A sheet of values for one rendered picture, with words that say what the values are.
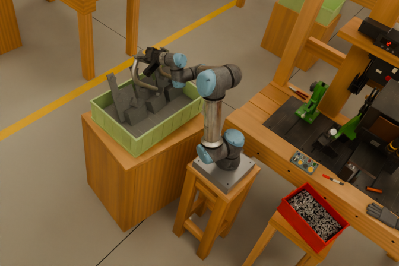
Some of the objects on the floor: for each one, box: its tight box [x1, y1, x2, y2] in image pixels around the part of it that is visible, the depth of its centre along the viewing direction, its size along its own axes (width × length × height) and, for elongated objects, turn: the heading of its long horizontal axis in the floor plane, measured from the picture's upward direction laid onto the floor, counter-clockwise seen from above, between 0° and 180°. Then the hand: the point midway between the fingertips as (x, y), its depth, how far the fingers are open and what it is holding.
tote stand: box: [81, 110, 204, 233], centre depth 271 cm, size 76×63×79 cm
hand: (137, 59), depth 220 cm, fingers closed on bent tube, 3 cm apart
